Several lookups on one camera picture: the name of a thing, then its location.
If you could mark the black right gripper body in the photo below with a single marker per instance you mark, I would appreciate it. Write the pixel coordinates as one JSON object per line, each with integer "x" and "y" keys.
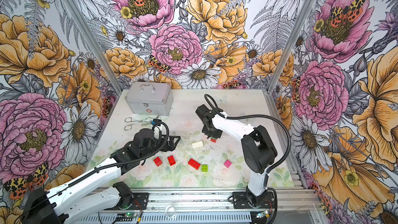
{"x": 212, "y": 131}

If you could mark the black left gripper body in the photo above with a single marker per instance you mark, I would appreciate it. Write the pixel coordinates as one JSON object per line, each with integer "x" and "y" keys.
{"x": 156, "y": 145}

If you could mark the white lego brick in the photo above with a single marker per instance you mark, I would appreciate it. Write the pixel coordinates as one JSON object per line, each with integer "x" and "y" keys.
{"x": 198, "y": 144}

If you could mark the magenta lego brick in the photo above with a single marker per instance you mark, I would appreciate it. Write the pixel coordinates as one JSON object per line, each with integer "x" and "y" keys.
{"x": 227, "y": 163}

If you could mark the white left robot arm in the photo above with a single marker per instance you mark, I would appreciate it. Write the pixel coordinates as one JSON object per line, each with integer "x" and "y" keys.
{"x": 74, "y": 200}

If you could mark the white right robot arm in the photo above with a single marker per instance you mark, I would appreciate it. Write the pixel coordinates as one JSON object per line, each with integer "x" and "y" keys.
{"x": 258, "y": 148}

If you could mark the red square lego brick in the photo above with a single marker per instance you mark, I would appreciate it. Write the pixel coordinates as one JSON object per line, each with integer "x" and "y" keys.
{"x": 171, "y": 160}

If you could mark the small red lego brick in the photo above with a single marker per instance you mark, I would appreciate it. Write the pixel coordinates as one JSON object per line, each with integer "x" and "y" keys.
{"x": 158, "y": 162}

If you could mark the long red lego brick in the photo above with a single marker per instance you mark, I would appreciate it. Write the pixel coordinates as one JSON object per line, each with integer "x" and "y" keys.
{"x": 194, "y": 164}

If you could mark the lime green lego brick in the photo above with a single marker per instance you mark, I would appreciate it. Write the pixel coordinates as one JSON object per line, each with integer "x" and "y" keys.
{"x": 204, "y": 168}

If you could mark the steel forceps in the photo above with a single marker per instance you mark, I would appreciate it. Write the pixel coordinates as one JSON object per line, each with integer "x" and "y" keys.
{"x": 135, "y": 123}

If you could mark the steel surgical scissors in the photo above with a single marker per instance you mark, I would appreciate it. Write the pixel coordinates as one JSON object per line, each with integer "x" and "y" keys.
{"x": 147, "y": 119}

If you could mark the silver metal case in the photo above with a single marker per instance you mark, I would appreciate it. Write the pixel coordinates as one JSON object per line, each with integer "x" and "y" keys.
{"x": 150, "y": 98}

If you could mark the aluminium front rail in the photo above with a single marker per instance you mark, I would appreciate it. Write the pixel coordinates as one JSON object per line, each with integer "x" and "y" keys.
{"x": 211, "y": 199}

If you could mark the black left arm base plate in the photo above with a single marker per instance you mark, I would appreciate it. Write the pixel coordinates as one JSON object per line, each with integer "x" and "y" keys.
{"x": 134, "y": 201}

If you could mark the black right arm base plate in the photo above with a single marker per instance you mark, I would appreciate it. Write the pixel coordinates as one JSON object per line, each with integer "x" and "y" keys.
{"x": 246, "y": 200}

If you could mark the white vented cable duct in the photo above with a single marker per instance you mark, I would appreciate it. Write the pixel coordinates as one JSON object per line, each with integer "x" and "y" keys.
{"x": 161, "y": 218}

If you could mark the aluminium frame post right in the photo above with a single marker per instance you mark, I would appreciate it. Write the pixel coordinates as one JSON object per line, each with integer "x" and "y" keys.
{"x": 302, "y": 17}

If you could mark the aluminium frame post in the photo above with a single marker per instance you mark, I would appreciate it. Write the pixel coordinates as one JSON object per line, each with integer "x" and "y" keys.
{"x": 79, "y": 19}
{"x": 302, "y": 17}

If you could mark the aluminium frame post left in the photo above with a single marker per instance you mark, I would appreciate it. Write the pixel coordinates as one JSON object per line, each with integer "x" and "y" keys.
{"x": 79, "y": 19}

